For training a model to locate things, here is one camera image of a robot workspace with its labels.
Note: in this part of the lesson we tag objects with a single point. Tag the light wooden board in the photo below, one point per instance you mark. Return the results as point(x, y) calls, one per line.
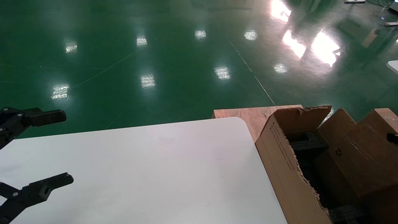
point(248, 116)

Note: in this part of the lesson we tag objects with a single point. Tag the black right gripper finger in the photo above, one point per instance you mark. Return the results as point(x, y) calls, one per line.
point(393, 138)

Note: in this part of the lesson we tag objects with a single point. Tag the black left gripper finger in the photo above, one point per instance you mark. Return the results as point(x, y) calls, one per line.
point(40, 189)
point(34, 117)

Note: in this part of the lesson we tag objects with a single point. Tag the big torn cardboard box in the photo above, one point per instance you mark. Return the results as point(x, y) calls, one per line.
point(283, 168)

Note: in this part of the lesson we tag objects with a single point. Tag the grey table foot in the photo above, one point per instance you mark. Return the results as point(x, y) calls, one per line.
point(391, 23)
point(354, 1)

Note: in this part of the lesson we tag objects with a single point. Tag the white desk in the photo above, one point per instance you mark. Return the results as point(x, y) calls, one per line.
point(393, 67)

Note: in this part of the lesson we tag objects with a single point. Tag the black foam block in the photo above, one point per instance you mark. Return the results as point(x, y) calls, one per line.
point(311, 143)
point(348, 214)

